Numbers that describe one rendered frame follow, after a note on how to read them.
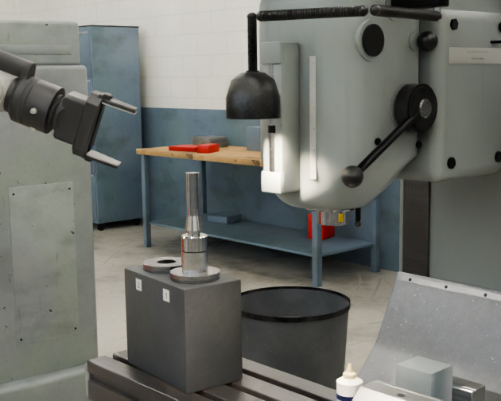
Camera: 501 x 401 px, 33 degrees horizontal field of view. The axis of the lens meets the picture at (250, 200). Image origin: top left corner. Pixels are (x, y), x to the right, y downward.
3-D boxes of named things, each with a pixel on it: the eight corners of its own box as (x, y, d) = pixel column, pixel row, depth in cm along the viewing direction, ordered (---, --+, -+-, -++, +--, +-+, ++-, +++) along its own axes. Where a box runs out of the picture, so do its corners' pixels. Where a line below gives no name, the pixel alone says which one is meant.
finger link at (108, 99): (133, 115, 150) (100, 103, 150) (137, 111, 153) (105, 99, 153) (135, 107, 150) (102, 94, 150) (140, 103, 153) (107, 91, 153)
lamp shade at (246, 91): (215, 118, 112) (215, 71, 111) (243, 116, 118) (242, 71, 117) (264, 119, 108) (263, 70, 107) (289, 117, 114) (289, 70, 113)
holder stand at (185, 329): (186, 395, 148) (183, 282, 145) (126, 362, 166) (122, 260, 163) (242, 379, 155) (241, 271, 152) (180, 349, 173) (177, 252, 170)
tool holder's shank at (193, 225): (206, 235, 152) (205, 172, 151) (192, 237, 150) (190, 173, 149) (196, 232, 155) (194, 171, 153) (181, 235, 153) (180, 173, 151)
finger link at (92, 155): (122, 161, 156) (90, 149, 157) (117, 165, 153) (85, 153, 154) (119, 169, 157) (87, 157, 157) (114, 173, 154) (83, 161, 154)
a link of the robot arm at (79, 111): (77, 165, 151) (13, 141, 151) (93, 152, 160) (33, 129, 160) (96, 99, 147) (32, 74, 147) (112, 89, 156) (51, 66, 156)
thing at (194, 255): (213, 270, 153) (212, 240, 152) (192, 274, 150) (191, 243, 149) (197, 266, 157) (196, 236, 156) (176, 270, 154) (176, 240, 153)
